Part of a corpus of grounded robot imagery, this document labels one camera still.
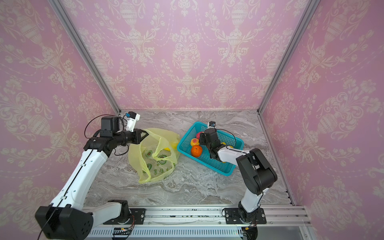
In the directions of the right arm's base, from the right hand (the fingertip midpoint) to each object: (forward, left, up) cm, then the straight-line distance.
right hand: (204, 133), depth 95 cm
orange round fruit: (-10, +6, -4) cm, 12 cm away
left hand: (-11, +30, +17) cm, 36 cm away
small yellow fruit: (-9, +19, 0) cm, 21 cm away
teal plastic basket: (-7, +13, -4) cm, 15 cm away
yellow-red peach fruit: (-3, +6, -5) cm, 8 cm away
